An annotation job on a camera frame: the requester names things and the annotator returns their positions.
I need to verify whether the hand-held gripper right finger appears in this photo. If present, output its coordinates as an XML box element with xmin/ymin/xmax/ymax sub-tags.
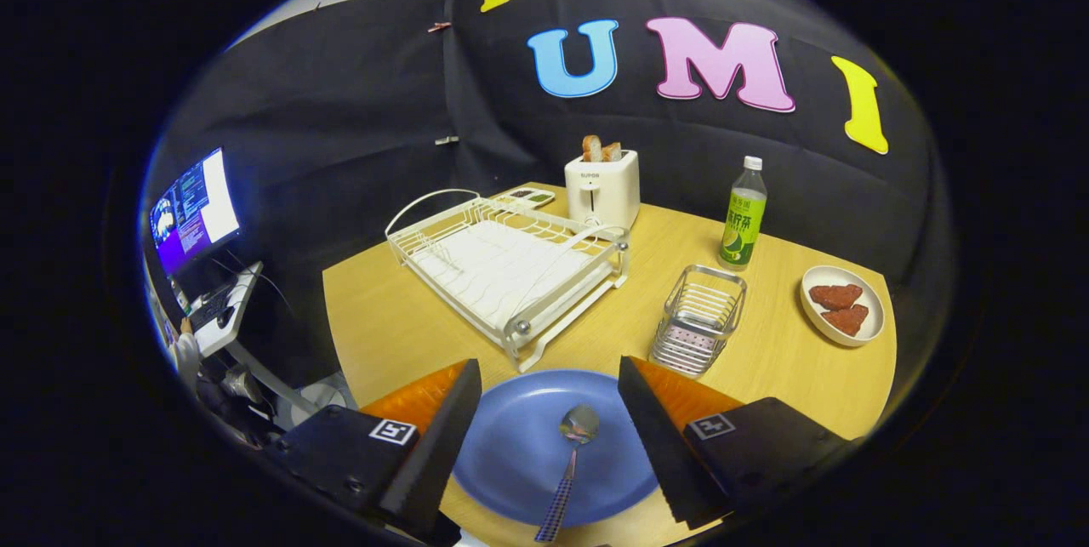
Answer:
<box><xmin>618</xmin><ymin>356</ymin><xmax>860</xmax><ymax>531</ymax></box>

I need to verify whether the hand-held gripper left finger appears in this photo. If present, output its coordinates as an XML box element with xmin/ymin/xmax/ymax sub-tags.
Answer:
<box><xmin>264</xmin><ymin>359</ymin><xmax>482</xmax><ymax>544</ymax></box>

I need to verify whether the spoon with checkered handle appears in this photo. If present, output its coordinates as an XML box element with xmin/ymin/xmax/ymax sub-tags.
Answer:
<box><xmin>534</xmin><ymin>404</ymin><xmax>601</xmax><ymax>544</ymax></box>

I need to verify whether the blue plate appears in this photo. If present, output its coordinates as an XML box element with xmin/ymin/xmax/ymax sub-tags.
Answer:
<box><xmin>451</xmin><ymin>369</ymin><xmax>663</xmax><ymax>528</ymax></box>

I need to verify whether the metal wire basket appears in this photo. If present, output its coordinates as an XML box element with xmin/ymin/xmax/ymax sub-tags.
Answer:
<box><xmin>648</xmin><ymin>264</ymin><xmax>749</xmax><ymax>379</ymax></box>

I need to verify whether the white wire dish rack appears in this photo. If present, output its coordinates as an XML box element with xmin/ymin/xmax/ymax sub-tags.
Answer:
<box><xmin>385</xmin><ymin>188</ymin><xmax>631</xmax><ymax>373</ymax></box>

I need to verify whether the white plate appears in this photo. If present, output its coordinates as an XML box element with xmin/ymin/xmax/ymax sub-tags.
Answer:
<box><xmin>800</xmin><ymin>265</ymin><xmax>886</xmax><ymax>349</ymax></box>

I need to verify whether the brown meat piece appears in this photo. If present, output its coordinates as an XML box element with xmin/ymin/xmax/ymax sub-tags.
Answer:
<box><xmin>808</xmin><ymin>283</ymin><xmax>864</xmax><ymax>311</ymax></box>
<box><xmin>821</xmin><ymin>304</ymin><xmax>870</xmax><ymax>337</ymax></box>

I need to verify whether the green label drink bottle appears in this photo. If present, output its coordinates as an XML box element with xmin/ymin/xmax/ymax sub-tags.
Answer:
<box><xmin>717</xmin><ymin>156</ymin><xmax>768</xmax><ymax>271</ymax></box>

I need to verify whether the white toaster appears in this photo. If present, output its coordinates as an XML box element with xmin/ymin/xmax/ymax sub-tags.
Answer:
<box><xmin>564</xmin><ymin>149</ymin><xmax>641</xmax><ymax>231</ymax></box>

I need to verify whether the white side desk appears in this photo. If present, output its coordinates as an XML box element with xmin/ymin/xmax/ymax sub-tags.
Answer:
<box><xmin>194</xmin><ymin>262</ymin><xmax>320</xmax><ymax>416</ymax></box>

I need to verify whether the white compartment tray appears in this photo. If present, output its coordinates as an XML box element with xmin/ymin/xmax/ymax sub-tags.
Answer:
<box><xmin>496</xmin><ymin>185</ymin><xmax>556</xmax><ymax>209</ymax></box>

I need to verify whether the black keyboard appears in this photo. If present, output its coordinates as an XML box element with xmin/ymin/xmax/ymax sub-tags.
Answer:
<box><xmin>189</xmin><ymin>283</ymin><xmax>232</xmax><ymax>331</ymax></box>

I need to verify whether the computer monitor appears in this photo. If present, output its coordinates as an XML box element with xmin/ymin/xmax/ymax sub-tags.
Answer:
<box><xmin>149</xmin><ymin>147</ymin><xmax>242</xmax><ymax>277</ymax></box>

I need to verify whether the black backdrop cloth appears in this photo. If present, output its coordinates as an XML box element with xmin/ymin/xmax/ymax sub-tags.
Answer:
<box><xmin>140</xmin><ymin>0</ymin><xmax>954</xmax><ymax>412</ymax></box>

